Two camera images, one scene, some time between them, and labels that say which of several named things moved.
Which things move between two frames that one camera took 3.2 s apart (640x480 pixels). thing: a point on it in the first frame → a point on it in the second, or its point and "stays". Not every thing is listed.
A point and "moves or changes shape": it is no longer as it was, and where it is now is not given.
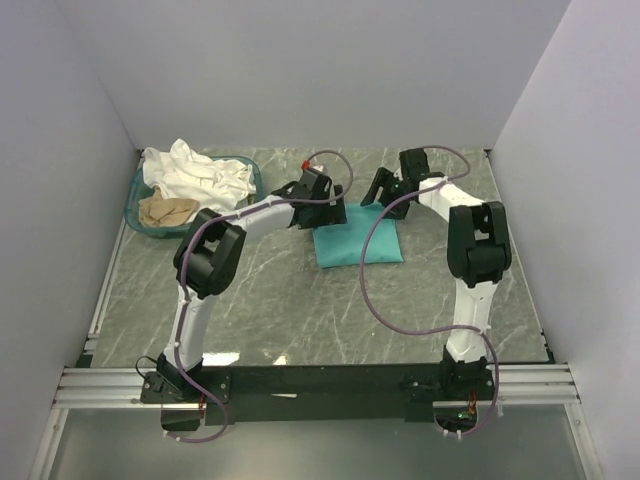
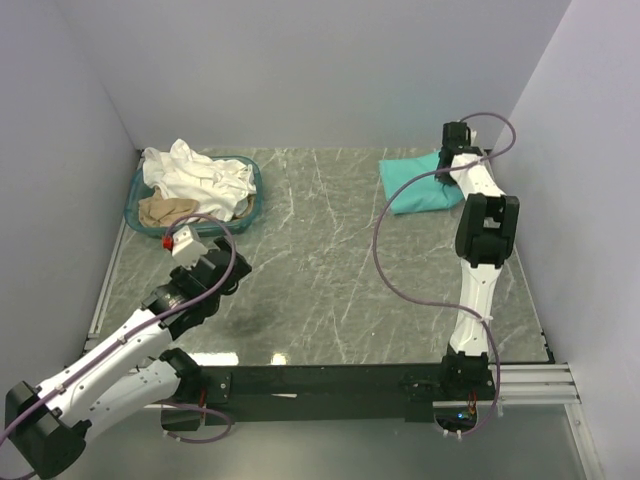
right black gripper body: [400, 211] → [442, 177]
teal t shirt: [344, 244] moves or changes shape
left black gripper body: [325, 195] → [242, 269]
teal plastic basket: [138, 189] stays
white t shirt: [217, 184] stays
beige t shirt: [158, 211] stays
